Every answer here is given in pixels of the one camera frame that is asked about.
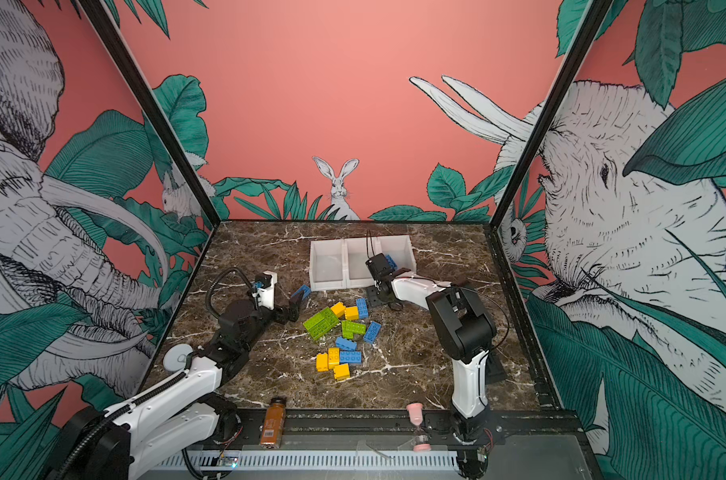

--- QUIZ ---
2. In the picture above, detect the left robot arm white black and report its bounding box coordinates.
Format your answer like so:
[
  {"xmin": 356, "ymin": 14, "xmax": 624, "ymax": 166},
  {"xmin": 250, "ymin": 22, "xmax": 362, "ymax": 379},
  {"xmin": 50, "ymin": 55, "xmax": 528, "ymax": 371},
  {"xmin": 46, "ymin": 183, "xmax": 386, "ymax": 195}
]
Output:
[{"xmin": 39, "ymin": 295, "xmax": 306, "ymax": 479}]

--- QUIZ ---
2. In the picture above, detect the tin can silver lid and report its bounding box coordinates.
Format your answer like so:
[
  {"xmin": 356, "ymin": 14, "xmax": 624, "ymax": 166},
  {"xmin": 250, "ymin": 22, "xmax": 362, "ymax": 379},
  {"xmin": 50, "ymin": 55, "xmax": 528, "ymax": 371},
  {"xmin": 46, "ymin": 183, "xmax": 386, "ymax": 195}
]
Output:
[{"xmin": 162, "ymin": 344, "xmax": 193, "ymax": 373}]

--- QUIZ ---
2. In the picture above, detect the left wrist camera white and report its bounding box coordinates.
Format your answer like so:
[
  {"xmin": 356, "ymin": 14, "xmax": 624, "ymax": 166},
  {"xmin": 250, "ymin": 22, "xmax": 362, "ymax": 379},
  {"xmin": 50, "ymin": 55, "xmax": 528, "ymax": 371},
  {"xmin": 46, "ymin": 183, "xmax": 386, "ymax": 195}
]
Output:
[{"xmin": 252, "ymin": 271, "xmax": 277, "ymax": 310}]

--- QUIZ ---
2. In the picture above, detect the blue lego brick bottom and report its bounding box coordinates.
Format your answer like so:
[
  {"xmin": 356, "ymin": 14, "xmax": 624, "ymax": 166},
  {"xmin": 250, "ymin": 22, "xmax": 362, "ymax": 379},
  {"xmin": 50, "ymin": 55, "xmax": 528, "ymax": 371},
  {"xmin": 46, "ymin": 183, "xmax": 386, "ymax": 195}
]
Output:
[{"xmin": 339, "ymin": 350, "xmax": 362, "ymax": 365}]

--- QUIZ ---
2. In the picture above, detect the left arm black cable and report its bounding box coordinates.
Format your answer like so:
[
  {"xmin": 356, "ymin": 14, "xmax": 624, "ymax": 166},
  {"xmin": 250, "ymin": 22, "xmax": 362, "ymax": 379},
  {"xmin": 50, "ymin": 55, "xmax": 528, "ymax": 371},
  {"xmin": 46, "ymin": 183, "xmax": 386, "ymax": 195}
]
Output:
[{"xmin": 205, "ymin": 266, "xmax": 256, "ymax": 319}]

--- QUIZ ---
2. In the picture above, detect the brown spice bottle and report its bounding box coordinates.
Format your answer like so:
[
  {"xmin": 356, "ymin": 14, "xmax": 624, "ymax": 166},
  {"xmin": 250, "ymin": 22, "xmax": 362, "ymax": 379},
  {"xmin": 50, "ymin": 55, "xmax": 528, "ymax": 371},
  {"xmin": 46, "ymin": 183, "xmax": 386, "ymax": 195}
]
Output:
[{"xmin": 259, "ymin": 396, "xmax": 287, "ymax": 449}]

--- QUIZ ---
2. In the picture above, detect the pink hourglass timer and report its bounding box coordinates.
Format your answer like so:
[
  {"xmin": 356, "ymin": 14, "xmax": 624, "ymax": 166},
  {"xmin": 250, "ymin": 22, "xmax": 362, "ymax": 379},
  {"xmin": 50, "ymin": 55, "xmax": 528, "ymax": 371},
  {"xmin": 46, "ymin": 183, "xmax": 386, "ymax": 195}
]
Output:
[{"xmin": 406, "ymin": 402, "xmax": 432, "ymax": 453}]

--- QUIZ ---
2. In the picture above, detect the large green lego brick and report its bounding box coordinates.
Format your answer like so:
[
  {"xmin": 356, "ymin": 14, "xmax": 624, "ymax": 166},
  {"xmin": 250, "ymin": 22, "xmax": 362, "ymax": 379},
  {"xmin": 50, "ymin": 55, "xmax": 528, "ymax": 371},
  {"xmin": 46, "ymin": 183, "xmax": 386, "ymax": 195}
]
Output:
[{"xmin": 303, "ymin": 308, "xmax": 340, "ymax": 341}]

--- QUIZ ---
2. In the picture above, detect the yellow lego brick lowest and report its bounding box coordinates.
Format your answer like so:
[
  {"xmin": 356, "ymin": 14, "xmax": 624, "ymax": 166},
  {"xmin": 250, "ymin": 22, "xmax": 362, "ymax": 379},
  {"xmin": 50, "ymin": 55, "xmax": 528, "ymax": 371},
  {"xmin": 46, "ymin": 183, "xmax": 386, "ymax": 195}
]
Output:
[{"xmin": 333, "ymin": 364, "xmax": 351, "ymax": 381}]

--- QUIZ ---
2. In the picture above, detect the black base frame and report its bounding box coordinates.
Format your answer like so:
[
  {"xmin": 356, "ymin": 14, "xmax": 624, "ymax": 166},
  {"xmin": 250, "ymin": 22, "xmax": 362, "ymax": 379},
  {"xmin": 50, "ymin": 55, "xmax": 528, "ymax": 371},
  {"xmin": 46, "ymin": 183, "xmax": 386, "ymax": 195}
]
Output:
[{"xmin": 206, "ymin": 407, "xmax": 586, "ymax": 448}]

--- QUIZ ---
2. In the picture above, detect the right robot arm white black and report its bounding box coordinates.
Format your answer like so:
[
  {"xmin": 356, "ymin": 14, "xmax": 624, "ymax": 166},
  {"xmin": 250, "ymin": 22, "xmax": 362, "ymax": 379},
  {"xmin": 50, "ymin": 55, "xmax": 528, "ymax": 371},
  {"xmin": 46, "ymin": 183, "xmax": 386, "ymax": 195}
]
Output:
[{"xmin": 365, "ymin": 254, "xmax": 497, "ymax": 444}]

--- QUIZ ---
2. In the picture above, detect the blue lego brick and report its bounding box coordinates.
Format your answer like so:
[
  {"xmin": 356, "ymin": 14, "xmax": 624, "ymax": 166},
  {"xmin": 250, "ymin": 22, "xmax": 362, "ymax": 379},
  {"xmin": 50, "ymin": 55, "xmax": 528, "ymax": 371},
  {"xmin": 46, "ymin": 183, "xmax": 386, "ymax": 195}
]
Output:
[
  {"xmin": 384, "ymin": 254, "xmax": 398, "ymax": 273},
  {"xmin": 290, "ymin": 285, "xmax": 311, "ymax": 301},
  {"xmin": 339, "ymin": 350, "xmax": 362, "ymax": 365},
  {"xmin": 356, "ymin": 298, "xmax": 369, "ymax": 320},
  {"xmin": 363, "ymin": 321, "xmax": 381, "ymax": 344},
  {"xmin": 335, "ymin": 337, "xmax": 357, "ymax": 351}
]

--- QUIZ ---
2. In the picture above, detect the white three-compartment bin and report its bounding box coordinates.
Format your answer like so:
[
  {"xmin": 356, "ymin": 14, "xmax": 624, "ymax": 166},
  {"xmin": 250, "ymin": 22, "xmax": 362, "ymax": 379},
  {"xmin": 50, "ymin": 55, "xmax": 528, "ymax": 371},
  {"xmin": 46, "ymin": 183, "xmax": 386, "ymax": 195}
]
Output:
[{"xmin": 309, "ymin": 235, "xmax": 417, "ymax": 291}]

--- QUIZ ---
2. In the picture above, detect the black flat pad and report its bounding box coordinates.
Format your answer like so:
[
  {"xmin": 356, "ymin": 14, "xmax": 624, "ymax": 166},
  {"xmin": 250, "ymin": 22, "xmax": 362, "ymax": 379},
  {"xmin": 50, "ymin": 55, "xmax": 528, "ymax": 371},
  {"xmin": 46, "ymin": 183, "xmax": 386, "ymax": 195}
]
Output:
[{"xmin": 485, "ymin": 350, "xmax": 508, "ymax": 385}]

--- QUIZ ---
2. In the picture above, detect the white perforated rail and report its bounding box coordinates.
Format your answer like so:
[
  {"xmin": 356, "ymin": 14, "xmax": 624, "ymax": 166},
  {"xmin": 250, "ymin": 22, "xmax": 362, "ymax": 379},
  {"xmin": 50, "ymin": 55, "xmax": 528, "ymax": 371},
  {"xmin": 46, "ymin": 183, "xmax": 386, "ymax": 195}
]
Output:
[{"xmin": 189, "ymin": 450, "xmax": 459, "ymax": 472}]

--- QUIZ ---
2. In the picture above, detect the yellow lego brick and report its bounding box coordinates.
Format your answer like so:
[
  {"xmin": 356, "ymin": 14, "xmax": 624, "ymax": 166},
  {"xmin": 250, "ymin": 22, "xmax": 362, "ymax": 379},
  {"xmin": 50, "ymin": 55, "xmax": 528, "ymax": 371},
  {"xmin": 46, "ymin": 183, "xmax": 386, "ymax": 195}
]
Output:
[
  {"xmin": 327, "ymin": 347, "xmax": 340, "ymax": 370},
  {"xmin": 344, "ymin": 307, "xmax": 360, "ymax": 321},
  {"xmin": 315, "ymin": 353, "xmax": 329, "ymax": 372},
  {"xmin": 331, "ymin": 302, "xmax": 346, "ymax": 318}
]

